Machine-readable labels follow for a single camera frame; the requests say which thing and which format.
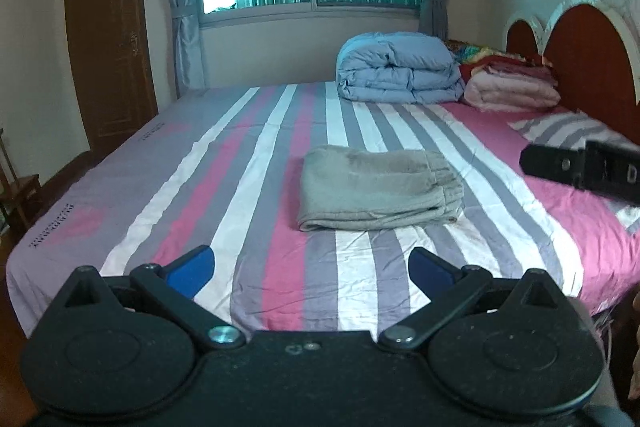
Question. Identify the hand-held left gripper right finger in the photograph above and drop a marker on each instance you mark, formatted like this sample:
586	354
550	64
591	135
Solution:
431	272

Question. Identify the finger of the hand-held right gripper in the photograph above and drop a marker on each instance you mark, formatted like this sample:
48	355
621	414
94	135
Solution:
547	164

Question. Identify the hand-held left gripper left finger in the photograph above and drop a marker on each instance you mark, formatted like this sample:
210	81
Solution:
192	274

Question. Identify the grey pants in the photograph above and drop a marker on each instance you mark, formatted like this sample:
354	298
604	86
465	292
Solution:
380	187

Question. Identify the grey striped pillow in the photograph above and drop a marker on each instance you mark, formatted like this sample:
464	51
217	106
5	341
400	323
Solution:
565	127

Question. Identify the folded pink quilt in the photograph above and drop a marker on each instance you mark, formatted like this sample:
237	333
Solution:
510	92

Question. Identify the wooden arched headboard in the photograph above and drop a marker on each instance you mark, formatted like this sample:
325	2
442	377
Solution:
585	52

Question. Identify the bed with striped sheet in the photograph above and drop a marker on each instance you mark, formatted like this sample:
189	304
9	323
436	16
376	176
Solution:
250	167

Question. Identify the colourful red blanket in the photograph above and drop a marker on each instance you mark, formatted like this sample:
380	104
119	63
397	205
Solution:
487	57

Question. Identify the folded blue duvet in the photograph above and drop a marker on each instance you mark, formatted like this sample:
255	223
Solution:
395	69

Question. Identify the wooden chair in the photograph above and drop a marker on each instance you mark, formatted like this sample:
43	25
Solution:
20	197

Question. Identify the brown wooden door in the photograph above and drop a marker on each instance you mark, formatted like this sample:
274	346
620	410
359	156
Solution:
110	32

